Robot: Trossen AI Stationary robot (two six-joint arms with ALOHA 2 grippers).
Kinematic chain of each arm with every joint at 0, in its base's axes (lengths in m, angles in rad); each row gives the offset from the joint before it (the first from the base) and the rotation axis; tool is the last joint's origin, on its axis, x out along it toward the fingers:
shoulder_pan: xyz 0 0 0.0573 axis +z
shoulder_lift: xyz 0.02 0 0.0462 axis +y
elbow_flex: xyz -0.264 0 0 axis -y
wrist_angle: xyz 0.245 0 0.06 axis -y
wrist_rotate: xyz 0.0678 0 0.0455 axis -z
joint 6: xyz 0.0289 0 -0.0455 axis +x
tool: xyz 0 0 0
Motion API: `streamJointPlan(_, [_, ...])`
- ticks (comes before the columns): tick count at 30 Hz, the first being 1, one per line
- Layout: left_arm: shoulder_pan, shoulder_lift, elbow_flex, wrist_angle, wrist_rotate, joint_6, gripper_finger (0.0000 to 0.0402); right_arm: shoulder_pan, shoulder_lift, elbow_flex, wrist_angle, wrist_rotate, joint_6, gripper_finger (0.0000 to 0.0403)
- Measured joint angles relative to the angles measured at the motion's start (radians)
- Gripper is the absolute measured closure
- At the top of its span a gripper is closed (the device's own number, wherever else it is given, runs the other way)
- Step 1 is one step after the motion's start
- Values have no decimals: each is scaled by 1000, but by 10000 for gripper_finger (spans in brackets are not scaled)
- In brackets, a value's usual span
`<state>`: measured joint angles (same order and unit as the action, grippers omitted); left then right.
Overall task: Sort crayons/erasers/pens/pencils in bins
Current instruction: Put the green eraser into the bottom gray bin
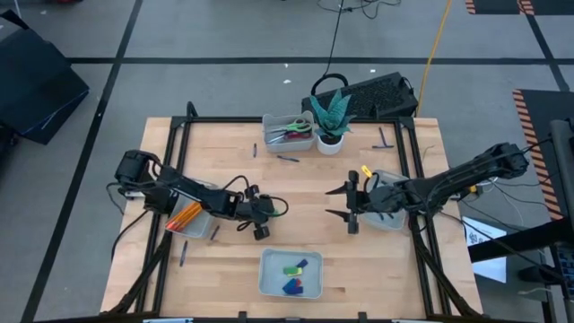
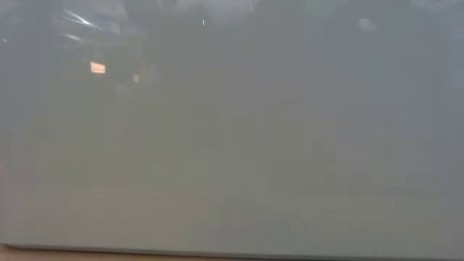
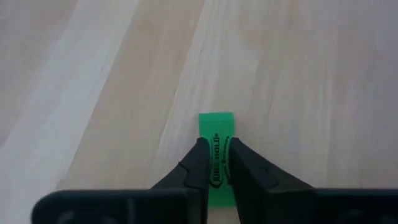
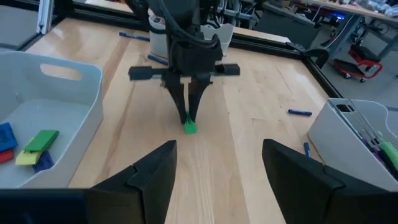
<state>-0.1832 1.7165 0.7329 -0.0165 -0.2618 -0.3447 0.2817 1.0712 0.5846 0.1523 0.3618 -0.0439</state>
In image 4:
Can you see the blue eraser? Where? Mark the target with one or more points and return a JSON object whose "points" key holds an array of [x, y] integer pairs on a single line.
{"points": [[7, 137]]}

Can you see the large black box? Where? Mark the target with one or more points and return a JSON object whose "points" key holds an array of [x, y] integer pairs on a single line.
{"points": [[286, 25]]}

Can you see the blue crayon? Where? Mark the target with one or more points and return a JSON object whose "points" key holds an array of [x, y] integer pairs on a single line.
{"points": [[157, 59], [307, 149], [133, 36], [300, 112]]}

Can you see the yellow eraser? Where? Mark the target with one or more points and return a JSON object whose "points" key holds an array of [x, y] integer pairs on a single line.
{"points": [[27, 158]]}

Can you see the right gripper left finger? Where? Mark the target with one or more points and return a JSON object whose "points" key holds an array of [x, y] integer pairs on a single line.
{"points": [[143, 193]]}

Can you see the silver aluminium bar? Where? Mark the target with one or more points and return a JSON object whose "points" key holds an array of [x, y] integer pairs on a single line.
{"points": [[46, 15]]}

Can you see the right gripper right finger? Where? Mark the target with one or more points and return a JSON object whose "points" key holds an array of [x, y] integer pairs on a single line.
{"points": [[298, 186]]}

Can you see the red rolling stool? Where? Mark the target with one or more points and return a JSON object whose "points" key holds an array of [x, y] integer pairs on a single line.
{"points": [[357, 62]]}

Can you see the green eraser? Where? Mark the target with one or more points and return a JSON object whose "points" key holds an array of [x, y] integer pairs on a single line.
{"points": [[189, 128], [42, 140]]}

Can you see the black metal table frame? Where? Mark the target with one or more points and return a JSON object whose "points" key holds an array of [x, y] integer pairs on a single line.
{"points": [[264, 46]]}

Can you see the grey plastic bin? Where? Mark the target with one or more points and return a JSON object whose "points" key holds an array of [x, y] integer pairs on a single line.
{"points": [[222, 35], [62, 102], [335, 146]]}

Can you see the wooden workbench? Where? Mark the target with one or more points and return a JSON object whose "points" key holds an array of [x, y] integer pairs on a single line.
{"points": [[357, 11]]}

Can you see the storage shelf with bins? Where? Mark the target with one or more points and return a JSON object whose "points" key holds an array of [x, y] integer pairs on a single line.
{"points": [[239, 12]]}

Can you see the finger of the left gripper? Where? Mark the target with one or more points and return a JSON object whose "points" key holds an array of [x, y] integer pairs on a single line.
{"points": [[197, 96], [179, 96]]}

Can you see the red eraser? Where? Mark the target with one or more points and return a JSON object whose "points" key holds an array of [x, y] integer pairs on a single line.
{"points": [[6, 156]]}

